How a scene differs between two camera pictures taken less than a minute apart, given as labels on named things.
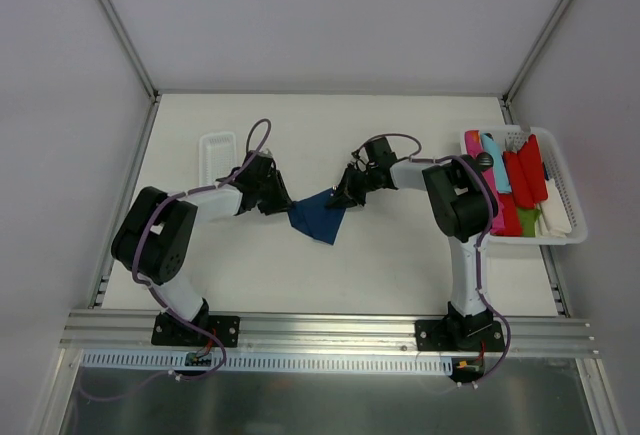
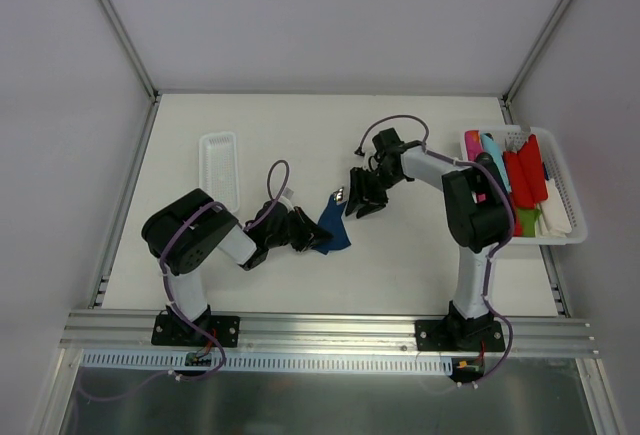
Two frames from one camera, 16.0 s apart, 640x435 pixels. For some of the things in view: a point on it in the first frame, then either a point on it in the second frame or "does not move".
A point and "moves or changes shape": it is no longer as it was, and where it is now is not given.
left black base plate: (167, 331) does not move
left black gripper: (270, 191) → (299, 228)
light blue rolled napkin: (499, 168) does not move
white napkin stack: (554, 220) does not move
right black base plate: (459, 335) does not move
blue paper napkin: (314, 218) moves or changes shape
